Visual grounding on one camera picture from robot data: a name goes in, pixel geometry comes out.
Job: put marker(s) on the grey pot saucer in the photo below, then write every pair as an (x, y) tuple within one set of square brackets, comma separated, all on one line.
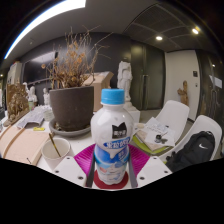
[(66, 132)]

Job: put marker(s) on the round ceiling spotlight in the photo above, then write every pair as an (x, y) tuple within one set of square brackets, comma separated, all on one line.
[(195, 31), (159, 38)]

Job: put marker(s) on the carved golden wood relief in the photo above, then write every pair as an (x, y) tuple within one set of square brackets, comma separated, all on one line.
[(16, 101)]

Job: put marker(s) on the brown wooden figurine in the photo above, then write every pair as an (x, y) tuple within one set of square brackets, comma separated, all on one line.
[(183, 94)]

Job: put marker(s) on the flat round red coaster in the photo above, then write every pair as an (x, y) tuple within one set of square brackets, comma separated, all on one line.
[(124, 183)]

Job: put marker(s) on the curved light wooden piece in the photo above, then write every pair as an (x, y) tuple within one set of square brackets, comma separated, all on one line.
[(23, 145)]

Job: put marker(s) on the white paper cup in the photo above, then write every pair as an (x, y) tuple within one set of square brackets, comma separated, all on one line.
[(55, 155)]

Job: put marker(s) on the dried brown plant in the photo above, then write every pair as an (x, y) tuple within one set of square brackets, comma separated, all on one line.
[(71, 65)]

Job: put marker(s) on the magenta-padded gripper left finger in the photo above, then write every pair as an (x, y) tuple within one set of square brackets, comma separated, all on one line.
[(68, 168)]

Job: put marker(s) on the white plastic chair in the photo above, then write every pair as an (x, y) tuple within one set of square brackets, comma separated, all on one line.
[(173, 115), (208, 125)]

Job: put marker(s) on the green folder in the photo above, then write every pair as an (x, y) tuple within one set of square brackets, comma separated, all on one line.
[(143, 146)]

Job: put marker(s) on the small white figurine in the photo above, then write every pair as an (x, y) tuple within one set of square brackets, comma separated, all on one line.
[(46, 96), (32, 93)]

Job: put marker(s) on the black backpack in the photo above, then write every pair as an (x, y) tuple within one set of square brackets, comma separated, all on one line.
[(195, 150)]

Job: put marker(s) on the stack of printed papers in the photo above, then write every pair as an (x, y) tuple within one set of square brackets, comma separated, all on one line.
[(156, 133)]

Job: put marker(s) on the white statue pedestal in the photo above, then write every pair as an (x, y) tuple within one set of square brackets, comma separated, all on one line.
[(133, 111)]

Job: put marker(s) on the wooden stick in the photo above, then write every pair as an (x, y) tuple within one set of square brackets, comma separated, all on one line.
[(54, 145)]

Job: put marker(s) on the house-shaped wooden box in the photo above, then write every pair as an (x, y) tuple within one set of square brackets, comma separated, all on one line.
[(101, 88)]

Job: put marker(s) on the tall white statue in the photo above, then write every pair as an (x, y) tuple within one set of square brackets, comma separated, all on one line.
[(124, 80)]

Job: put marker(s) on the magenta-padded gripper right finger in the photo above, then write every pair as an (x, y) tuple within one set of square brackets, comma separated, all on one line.
[(151, 168)]

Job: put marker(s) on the white woven cloth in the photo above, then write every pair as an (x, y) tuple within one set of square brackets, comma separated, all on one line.
[(35, 116)]

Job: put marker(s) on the white blue-capped drink bottle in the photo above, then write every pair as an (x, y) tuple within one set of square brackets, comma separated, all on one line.
[(112, 133)]

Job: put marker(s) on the dark brown plant pot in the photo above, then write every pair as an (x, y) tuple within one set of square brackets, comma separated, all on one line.
[(71, 108)]

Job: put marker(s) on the small yellow item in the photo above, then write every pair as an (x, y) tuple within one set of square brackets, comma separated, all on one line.
[(39, 128)]

